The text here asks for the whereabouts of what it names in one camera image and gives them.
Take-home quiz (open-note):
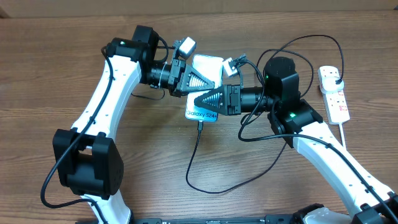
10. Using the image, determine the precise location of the blue Galaxy smartphone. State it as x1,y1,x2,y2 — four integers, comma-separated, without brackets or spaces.
185,54,224,123

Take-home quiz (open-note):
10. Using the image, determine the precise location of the black USB charging cable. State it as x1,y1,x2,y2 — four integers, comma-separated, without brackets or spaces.
185,34,345,195

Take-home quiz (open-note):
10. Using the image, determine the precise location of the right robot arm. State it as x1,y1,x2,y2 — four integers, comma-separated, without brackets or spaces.
194,57,397,223

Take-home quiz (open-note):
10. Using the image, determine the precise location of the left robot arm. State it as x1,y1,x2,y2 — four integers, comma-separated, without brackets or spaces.
51,26,215,223

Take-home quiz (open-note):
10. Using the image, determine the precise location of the white charger plug adapter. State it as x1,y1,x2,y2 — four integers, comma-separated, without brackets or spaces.
320,77,345,94

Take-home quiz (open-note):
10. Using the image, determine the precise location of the white power strip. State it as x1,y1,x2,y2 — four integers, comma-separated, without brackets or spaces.
317,65,350,124

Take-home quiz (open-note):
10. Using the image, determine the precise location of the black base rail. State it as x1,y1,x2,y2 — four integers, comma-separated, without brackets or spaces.
132,214,304,224

